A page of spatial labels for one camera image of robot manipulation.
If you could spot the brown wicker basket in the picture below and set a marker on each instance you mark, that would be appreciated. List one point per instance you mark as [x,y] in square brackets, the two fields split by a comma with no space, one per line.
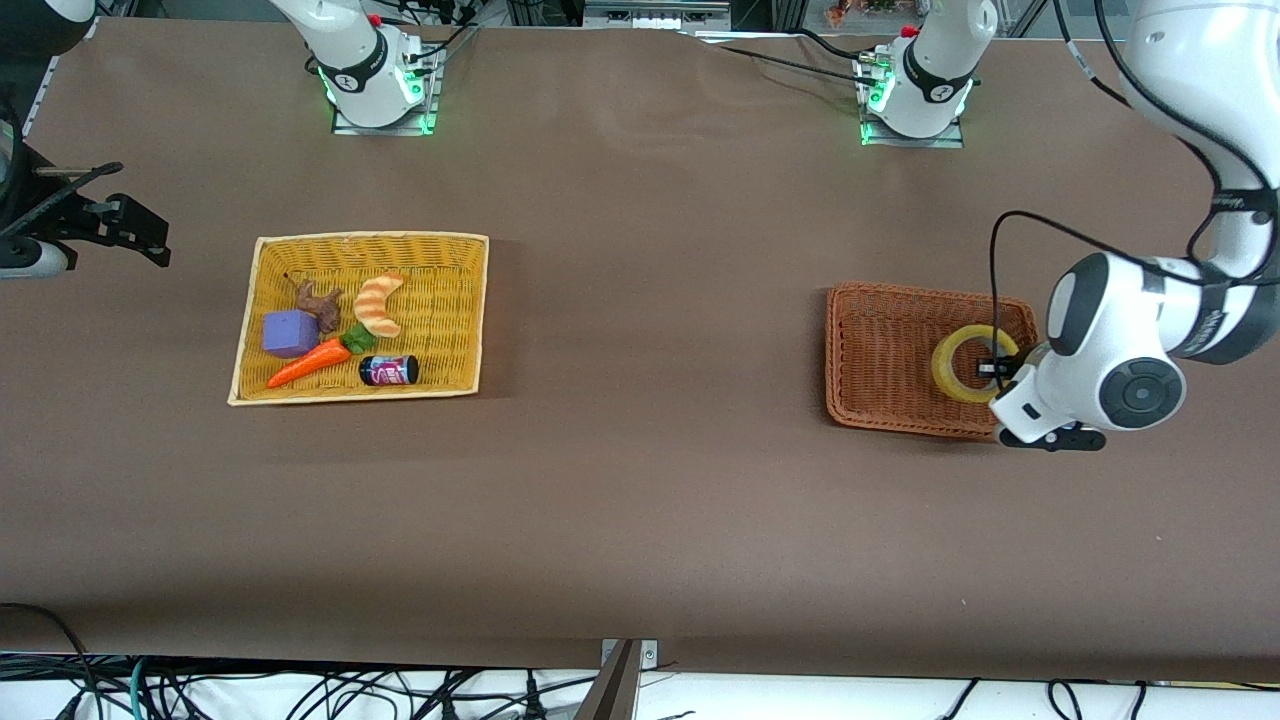
[880,350]

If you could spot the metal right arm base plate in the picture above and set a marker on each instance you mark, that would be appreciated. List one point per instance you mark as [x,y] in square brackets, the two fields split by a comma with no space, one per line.
[345,125]

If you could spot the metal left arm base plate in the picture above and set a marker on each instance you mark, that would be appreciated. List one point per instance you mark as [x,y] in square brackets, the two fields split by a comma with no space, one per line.
[955,135]

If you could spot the brown toy root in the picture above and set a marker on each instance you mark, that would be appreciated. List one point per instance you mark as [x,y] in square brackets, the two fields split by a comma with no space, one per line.
[320,305]

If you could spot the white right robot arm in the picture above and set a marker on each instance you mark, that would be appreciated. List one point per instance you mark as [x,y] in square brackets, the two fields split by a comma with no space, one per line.
[360,60]

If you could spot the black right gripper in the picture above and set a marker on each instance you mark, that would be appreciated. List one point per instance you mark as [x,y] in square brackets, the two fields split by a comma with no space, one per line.
[62,217]

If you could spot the grey background equipment box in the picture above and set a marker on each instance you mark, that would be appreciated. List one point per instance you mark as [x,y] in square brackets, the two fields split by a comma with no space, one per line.
[655,12]

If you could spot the yellow wicker basket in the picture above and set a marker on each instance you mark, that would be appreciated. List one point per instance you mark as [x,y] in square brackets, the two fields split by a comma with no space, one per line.
[440,300]

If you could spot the clear yellowish tape roll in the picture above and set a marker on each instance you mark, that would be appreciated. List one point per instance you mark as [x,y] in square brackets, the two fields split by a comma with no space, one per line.
[945,365]

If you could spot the purple cube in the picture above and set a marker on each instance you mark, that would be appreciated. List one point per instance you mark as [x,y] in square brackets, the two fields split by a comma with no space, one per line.
[289,334]

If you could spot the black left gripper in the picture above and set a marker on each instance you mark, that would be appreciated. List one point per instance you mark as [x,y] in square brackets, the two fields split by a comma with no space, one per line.
[1012,374]

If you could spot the orange toy carrot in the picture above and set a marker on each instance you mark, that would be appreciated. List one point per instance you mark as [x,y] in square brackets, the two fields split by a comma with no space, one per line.
[305,366]

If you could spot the toy croissant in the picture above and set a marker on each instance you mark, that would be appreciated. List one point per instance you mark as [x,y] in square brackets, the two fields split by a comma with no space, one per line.
[376,305]

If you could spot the metal table edge bracket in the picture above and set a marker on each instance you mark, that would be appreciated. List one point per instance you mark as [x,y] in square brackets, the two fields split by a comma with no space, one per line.
[618,690]

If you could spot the dark soda can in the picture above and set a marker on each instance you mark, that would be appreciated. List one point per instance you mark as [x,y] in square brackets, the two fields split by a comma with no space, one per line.
[390,371]

